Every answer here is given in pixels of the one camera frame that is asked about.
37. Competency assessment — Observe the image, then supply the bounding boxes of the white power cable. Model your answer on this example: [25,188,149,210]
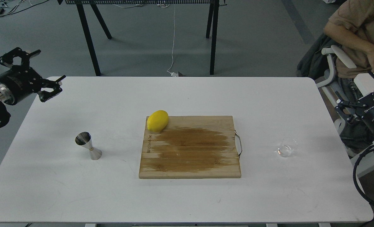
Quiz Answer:
[166,4,179,77]

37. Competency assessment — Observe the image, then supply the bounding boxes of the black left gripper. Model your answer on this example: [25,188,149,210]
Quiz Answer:
[0,47,66,105]

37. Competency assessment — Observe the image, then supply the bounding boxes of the black metal background table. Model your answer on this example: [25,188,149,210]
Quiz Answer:
[57,0,227,76]

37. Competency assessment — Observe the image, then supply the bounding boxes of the wooden cutting board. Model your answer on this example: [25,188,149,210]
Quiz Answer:
[138,115,241,179]

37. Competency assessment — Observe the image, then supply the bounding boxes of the yellow lemon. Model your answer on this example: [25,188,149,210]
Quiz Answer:
[147,110,169,132]

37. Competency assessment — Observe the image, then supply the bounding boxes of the steel double jigger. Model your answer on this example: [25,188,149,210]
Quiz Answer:
[75,132,102,160]

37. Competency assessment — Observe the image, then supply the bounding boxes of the small clear glass cup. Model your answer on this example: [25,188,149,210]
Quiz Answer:
[277,137,298,158]

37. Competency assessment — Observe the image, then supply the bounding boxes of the seated person in tan shirt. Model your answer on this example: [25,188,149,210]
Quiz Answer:
[324,0,374,102]

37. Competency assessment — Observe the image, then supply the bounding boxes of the floor cable bundle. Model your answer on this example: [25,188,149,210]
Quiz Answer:
[0,0,50,22]

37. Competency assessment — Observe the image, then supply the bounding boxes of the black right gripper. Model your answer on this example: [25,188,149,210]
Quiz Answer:
[335,71,374,133]

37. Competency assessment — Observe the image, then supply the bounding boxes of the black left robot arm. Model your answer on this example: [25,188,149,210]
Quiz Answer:
[0,47,66,128]

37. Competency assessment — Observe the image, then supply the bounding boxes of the white office chair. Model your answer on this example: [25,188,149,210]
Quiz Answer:
[296,33,358,139]

